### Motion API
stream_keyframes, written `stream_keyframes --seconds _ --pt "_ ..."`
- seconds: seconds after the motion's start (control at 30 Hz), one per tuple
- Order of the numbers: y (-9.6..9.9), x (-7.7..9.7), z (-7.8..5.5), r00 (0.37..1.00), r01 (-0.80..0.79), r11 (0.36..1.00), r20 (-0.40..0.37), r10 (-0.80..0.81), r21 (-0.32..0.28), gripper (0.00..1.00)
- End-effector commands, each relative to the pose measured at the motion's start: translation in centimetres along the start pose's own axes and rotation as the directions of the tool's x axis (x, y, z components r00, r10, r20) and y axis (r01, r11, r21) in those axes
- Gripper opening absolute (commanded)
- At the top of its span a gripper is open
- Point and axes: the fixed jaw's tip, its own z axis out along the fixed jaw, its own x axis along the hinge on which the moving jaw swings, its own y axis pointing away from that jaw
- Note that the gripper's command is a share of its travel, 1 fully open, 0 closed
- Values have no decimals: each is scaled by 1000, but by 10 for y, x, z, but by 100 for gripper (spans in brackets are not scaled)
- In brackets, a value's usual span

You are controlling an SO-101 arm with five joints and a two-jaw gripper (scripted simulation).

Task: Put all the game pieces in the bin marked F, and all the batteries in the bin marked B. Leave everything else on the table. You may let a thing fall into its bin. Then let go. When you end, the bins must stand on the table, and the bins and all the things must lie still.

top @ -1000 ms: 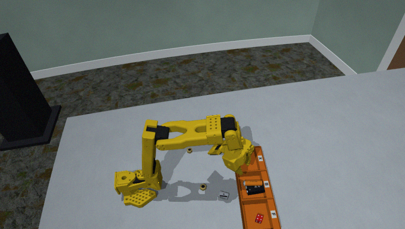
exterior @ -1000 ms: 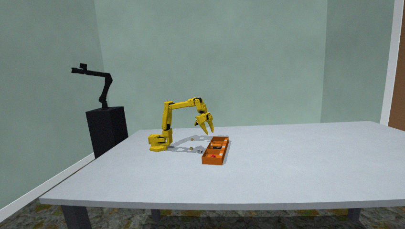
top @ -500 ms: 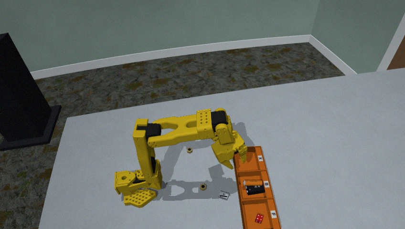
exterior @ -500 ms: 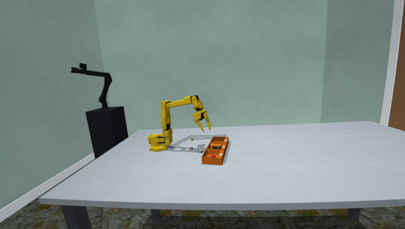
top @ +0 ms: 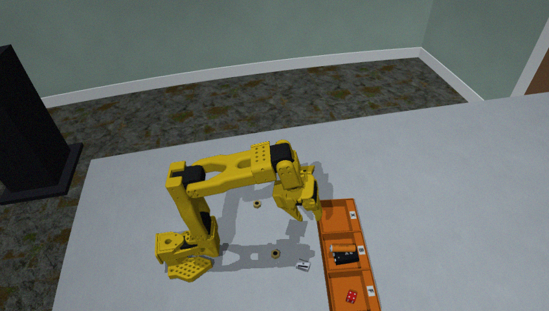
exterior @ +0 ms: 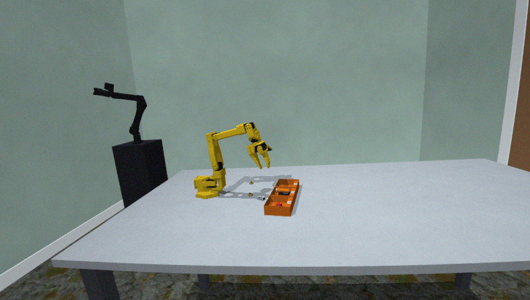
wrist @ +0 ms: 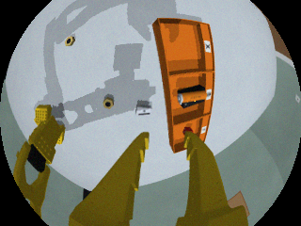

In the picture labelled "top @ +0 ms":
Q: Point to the dark red die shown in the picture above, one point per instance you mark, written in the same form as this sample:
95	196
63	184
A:
351	296

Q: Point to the orange battery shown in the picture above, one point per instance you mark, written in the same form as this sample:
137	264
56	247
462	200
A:
342	248

